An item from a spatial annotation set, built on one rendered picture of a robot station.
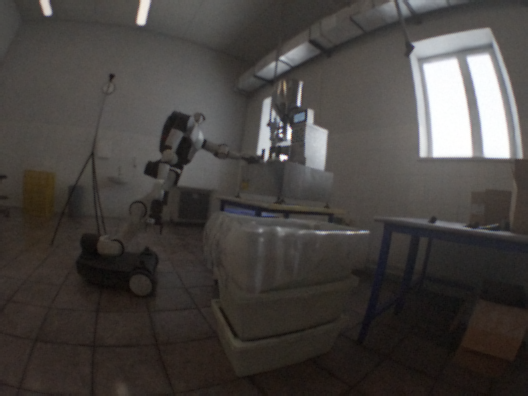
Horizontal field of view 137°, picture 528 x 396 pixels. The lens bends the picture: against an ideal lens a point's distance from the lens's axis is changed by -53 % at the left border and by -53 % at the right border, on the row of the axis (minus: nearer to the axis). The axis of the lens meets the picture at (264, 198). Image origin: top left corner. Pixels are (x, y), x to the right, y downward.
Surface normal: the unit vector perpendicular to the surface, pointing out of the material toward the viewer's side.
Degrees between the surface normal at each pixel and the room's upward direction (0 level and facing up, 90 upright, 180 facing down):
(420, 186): 90
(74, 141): 90
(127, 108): 90
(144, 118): 90
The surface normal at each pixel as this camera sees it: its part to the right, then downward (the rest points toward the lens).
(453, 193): -0.82, -0.09
